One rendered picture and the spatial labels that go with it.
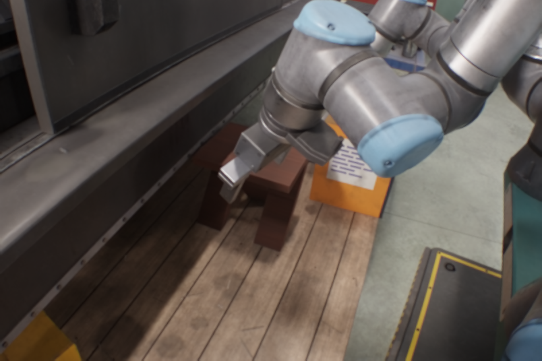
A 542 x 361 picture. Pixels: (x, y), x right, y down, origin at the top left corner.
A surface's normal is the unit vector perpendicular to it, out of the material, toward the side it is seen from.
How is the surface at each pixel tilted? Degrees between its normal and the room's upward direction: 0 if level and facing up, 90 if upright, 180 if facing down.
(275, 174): 0
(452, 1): 90
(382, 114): 50
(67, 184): 31
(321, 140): 25
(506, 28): 99
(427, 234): 0
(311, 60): 82
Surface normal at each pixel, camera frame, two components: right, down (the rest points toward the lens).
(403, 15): -0.08, 0.57
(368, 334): 0.08, -0.83
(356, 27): 0.27, -0.63
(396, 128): -0.31, -0.16
